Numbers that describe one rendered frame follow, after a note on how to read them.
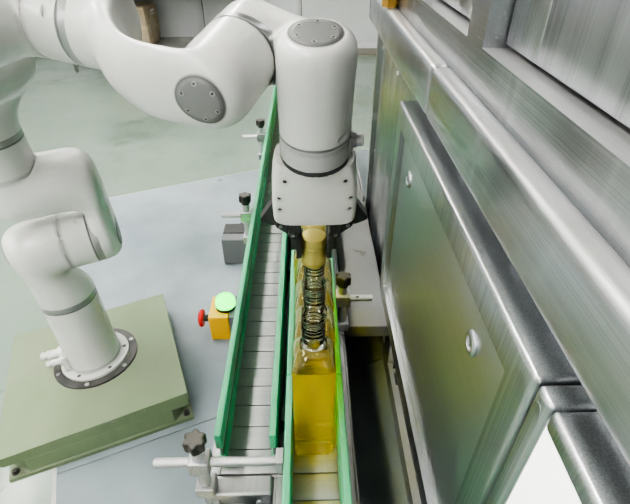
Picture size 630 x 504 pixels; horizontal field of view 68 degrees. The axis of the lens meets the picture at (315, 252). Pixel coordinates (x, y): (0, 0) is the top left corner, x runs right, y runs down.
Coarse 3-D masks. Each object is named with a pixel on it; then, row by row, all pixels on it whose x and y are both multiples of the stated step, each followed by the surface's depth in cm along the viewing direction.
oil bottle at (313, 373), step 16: (304, 352) 57; (320, 352) 57; (304, 368) 57; (320, 368) 57; (304, 384) 59; (320, 384) 59; (304, 400) 61; (320, 400) 61; (304, 416) 63; (320, 416) 63; (304, 432) 65; (320, 432) 65; (304, 448) 67; (320, 448) 67
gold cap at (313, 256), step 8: (304, 232) 63; (312, 232) 63; (320, 232) 63; (304, 240) 61; (312, 240) 61; (320, 240) 61; (304, 248) 62; (312, 248) 62; (320, 248) 62; (304, 256) 63; (312, 256) 62; (320, 256) 63; (304, 264) 64; (312, 264) 63; (320, 264) 63
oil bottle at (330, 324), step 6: (300, 306) 64; (300, 312) 63; (330, 312) 63; (294, 318) 65; (300, 318) 62; (330, 318) 62; (294, 324) 64; (300, 324) 62; (330, 324) 62; (294, 330) 63; (300, 330) 62; (330, 330) 62; (294, 336) 62; (330, 336) 62
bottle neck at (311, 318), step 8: (304, 312) 56; (312, 312) 56; (320, 312) 56; (304, 320) 55; (312, 320) 57; (320, 320) 55; (304, 328) 55; (312, 328) 55; (320, 328) 55; (304, 336) 56; (312, 336) 55; (320, 336) 56; (304, 344) 57; (312, 344) 56; (320, 344) 57
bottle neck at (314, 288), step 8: (312, 280) 61; (320, 280) 60; (304, 288) 59; (312, 288) 62; (320, 288) 59; (304, 296) 60; (312, 296) 59; (320, 296) 60; (304, 304) 61; (312, 304) 60; (320, 304) 60
